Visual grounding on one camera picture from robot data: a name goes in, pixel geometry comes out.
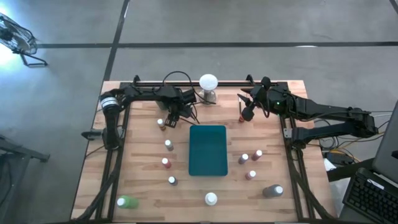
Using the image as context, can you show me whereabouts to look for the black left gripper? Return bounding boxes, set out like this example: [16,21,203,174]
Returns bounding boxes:
[160,86,193,128]

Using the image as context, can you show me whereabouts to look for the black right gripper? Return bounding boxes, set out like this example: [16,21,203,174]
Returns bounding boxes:
[237,77,289,122]

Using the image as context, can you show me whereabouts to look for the thin black paintbrush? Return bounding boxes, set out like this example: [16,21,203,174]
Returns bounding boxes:
[179,116,198,126]

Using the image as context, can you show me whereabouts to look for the teal plastic tray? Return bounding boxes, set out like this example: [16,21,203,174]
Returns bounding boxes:
[188,124,229,177]

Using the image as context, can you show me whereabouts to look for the large grey paint bottle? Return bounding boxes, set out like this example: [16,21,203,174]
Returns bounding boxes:
[262,184,285,198]

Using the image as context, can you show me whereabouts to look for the large green paint bottle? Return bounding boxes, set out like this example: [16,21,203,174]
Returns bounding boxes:
[116,195,140,210]

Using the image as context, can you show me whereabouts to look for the large white paint bottle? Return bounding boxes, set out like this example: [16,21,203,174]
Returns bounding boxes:
[204,192,218,207]

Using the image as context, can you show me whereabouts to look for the white dome lamp silver base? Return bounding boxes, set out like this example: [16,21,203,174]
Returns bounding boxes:
[198,73,219,105]

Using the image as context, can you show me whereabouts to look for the black power supply box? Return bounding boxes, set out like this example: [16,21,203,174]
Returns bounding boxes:
[326,152,355,166]

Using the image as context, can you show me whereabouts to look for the grey laptop lid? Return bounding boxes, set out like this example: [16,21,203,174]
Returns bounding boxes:
[372,100,398,184]

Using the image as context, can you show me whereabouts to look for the black keyboard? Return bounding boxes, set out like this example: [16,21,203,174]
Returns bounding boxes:
[341,167,398,224]

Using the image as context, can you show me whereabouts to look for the black aluminium table frame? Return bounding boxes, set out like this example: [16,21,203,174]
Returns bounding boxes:
[71,74,338,224]

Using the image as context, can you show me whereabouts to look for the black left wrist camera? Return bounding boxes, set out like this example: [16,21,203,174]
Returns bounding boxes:
[182,89,198,104]

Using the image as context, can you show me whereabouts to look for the black cable bundle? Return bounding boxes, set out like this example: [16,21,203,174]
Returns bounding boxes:
[318,119,393,153]

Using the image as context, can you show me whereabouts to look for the yellow cable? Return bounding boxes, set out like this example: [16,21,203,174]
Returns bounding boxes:
[323,132,386,161]

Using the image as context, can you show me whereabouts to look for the white cable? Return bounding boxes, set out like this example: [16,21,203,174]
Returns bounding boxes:
[369,110,393,119]

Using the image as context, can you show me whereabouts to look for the black wire floor fan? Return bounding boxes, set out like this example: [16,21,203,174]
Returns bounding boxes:
[0,12,49,67]

